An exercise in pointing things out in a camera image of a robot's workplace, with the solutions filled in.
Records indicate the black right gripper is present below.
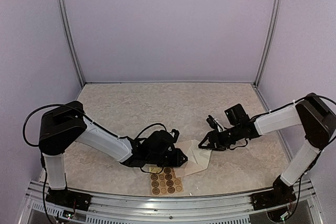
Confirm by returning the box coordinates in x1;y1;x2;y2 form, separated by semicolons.
198;124;242;151

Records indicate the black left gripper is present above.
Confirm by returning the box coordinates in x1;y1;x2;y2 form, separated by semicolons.
148;148;188;167

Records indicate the pink envelope with cream flap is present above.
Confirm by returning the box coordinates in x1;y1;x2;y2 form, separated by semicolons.
174;140;212;177

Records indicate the brown seal sticker sheet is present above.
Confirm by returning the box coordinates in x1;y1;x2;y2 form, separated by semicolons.
149;167;184;196

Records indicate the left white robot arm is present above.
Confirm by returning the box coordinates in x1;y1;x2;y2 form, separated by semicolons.
22;101;188;206

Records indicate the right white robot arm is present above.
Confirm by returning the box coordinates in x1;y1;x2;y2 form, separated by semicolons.
198;93;335;205

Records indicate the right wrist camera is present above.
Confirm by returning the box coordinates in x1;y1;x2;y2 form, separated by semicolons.
206;115;221;130

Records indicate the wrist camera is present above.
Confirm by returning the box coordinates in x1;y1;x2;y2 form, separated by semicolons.
206;115;221;130
170;129;180;143

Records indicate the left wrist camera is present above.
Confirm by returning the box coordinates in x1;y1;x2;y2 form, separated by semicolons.
170;129;180;143

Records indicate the black left camera cable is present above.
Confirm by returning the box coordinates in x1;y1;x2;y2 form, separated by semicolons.
135;122;167;143

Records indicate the front aluminium rail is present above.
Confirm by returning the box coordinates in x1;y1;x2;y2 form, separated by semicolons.
25;179;323;224

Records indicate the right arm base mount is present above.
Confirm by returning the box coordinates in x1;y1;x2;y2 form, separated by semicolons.
251;190;297;211

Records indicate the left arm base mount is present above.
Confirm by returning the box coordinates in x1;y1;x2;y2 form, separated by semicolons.
46;188;92;211

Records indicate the left aluminium frame post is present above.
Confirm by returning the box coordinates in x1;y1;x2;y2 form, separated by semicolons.
57;0;86;88

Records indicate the aluminium frame post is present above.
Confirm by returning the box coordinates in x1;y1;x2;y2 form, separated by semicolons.
57;0;86;88
254;0;281;89

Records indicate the right aluminium frame post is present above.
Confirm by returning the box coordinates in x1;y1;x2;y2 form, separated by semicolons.
254;0;281;89

